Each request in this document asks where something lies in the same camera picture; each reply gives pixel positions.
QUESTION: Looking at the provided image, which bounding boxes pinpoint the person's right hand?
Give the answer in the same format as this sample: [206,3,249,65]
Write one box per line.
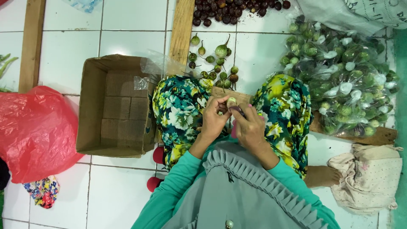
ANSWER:
[229,102,271,151]

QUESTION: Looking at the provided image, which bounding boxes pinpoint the person's left hand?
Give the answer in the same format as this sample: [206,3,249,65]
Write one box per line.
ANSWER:
[200,95,233,141]

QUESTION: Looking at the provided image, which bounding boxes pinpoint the small dark knife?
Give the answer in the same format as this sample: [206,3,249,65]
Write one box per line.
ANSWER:
[230,106,247,119]

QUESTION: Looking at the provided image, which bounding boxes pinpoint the pink plastic object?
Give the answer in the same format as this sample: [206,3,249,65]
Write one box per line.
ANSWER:
[230,104,265,139]

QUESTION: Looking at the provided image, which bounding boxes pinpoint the person's floral trousers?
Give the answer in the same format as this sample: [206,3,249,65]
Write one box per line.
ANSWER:
[152,74,314,179]

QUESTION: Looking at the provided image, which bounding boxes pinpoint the group of loose small eggplants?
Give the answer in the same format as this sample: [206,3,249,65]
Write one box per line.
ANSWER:
[188,33,240,91]

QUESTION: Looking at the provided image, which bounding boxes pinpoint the small clear plastic scrap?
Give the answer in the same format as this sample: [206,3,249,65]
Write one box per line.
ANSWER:
[134,76,150,91]

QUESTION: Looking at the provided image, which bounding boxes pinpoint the red plastic stool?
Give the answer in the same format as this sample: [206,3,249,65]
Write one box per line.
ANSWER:
[146,146,166,193]

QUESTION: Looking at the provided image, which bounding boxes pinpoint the person's grey headscarf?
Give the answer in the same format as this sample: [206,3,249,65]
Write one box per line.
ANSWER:
[160,141,329,229]

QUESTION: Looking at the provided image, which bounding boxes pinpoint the pile of dark purple fruits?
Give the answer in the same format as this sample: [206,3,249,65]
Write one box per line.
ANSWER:
[192,0,292,27]

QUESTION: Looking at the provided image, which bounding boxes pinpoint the person's bare foot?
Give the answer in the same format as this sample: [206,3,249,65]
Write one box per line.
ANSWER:
[303,165,343,188]

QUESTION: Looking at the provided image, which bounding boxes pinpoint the open brown cardboard box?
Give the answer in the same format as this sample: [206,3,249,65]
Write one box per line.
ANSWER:
[76,54,161,158]

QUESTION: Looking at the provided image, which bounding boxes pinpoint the heap of bagged green eggplants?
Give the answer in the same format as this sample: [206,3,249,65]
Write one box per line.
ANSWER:
[270,14,401,138]

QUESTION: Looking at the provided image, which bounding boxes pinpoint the cream dotted cloth bag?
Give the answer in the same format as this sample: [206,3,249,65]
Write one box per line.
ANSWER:
[328,144,404,216]

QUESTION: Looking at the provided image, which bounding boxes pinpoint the white woven sack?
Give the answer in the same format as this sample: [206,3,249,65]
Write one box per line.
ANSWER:
[296,0,407,36]

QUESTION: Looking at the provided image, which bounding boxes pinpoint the green mat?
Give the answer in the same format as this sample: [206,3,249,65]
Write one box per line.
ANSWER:
[392,29,407,229]

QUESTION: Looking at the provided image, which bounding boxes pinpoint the bluish clear plastic bag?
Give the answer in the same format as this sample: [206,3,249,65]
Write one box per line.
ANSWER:
[62,0,103,13]

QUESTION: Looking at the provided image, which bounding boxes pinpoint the red plastic bag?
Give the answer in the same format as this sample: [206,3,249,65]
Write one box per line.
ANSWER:
[0,85,85,184]

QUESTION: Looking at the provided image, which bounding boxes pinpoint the colourful floral cloth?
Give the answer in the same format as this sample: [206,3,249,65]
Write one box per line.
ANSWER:
[22,175,60,210]

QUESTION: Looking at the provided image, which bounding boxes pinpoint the bunch of green beans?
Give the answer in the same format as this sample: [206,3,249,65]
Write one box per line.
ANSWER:
[0,53,19,93]

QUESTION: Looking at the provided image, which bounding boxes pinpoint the dark cloth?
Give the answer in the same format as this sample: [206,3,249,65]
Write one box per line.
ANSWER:
[0,157,11,191]

